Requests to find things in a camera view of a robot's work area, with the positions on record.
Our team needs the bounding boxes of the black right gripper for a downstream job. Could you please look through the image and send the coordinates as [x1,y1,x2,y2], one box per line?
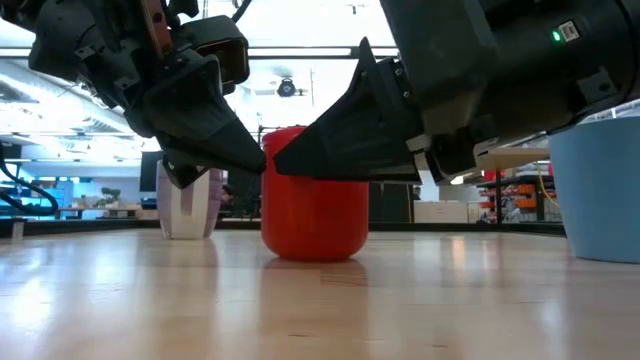
[272,0,502,185]

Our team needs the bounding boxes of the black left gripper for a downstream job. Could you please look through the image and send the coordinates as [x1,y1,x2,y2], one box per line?
[27,0,267,191]

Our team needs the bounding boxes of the purple and white mug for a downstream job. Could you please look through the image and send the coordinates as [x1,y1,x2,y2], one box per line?
[156,158,225,241]

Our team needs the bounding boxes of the red mug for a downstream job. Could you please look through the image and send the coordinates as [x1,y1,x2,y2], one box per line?
[260,125,371,263]

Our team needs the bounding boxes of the blue cup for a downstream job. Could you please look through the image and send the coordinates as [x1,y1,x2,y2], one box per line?
[546,115,640,265]

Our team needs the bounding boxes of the wooden shelf with black legs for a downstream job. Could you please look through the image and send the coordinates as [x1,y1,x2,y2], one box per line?
[473,146,552,226]

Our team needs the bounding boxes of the black monitor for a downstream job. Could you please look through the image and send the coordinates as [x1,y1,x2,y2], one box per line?
[139,150,164,193]

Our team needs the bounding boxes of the black round ceiling fixture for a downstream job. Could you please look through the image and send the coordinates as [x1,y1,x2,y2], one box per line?
[275,76,300,100]

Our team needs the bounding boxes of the beige low cabinet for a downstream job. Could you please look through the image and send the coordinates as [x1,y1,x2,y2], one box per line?
[413,199,482,225]

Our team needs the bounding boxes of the small dark potted plant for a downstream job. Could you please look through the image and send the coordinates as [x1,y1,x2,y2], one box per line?
[96,186,123,209]

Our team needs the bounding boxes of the wooden background table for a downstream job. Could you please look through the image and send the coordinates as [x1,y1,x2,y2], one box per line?
[53,203,164,222]

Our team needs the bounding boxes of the rack with orange bins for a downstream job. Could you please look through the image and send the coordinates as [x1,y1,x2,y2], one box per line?
[476,171,564,224]

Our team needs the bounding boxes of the black light bar frame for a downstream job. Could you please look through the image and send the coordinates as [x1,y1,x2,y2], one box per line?
[246,45,402,61]

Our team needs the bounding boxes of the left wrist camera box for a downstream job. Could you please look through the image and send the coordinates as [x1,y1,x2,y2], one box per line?
[172,14,251,97]

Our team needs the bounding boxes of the black aluminium table frame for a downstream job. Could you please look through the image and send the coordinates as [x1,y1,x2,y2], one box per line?
[0,216,567,240]

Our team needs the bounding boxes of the thick black cable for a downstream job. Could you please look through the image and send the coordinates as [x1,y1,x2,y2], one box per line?
[0,143,60,219]

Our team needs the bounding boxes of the yellow cable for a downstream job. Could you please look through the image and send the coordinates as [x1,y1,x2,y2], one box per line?
[536,162,562,212]

